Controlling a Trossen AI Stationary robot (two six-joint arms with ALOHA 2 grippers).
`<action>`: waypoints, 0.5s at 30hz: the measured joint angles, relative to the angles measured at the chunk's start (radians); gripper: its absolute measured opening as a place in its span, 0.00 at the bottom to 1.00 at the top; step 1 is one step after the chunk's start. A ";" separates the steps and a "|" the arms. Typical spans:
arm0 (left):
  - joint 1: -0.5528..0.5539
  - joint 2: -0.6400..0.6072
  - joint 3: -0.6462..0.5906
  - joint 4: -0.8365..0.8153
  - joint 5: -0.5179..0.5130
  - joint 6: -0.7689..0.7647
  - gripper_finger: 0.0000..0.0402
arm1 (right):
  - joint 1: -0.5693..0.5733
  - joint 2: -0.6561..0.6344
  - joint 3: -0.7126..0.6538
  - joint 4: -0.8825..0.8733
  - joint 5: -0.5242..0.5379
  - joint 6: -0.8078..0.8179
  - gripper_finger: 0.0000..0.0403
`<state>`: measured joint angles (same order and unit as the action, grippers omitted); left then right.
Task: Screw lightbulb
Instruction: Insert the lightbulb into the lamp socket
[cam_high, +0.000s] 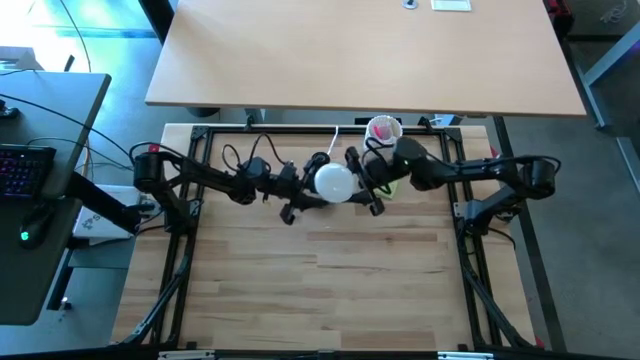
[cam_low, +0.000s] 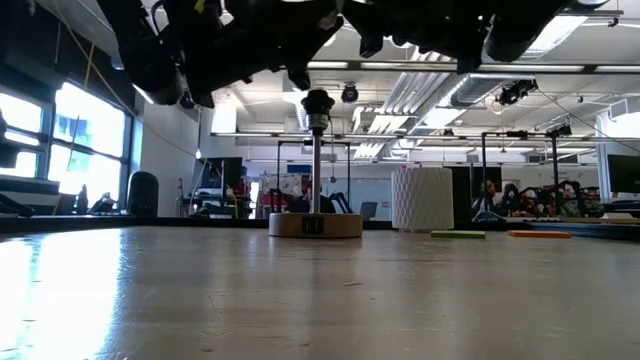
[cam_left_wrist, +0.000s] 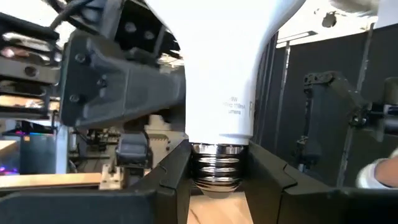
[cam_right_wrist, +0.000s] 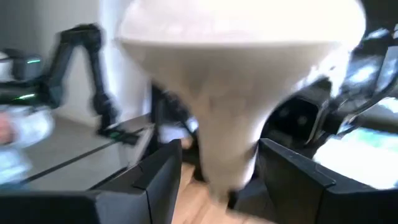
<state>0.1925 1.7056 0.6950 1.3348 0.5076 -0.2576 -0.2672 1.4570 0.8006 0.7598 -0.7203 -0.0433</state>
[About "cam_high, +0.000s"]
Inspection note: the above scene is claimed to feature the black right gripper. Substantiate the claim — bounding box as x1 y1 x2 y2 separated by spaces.
344 145 400 218

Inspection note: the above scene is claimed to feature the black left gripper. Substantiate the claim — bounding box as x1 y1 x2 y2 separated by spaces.
269 152 334 226

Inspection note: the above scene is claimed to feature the white lightbulb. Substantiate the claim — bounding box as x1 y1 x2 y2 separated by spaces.
313 161 358 204

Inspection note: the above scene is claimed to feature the green sticky note pad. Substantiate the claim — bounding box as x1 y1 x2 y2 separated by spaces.
377 178 400 200

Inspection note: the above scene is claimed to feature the white textured cup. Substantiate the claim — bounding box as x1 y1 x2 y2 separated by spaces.
363 114 404 151

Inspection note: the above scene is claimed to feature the light wood desk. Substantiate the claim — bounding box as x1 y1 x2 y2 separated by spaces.
144 0 587 118

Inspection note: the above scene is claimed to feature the white card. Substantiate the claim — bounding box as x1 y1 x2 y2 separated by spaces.
430 0 473 13

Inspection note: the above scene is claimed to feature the white box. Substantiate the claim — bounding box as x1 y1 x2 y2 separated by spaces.
72 183 154 241

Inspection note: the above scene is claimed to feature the grey desk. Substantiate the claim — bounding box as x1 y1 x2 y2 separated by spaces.
0 72 113 327

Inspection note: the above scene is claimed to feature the black computer mouse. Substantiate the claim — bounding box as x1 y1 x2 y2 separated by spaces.
17 203 52 250

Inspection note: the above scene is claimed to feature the black keyboard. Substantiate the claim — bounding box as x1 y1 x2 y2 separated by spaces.
0 143 58 199

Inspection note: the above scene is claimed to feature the black aluminium table frame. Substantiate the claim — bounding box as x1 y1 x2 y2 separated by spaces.
117 123 544 351

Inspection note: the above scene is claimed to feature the black cable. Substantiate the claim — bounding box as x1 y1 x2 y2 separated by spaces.
0 92 136 171

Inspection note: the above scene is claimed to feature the grey metal table frame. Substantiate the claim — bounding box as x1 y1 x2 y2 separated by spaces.
574 19 640 194

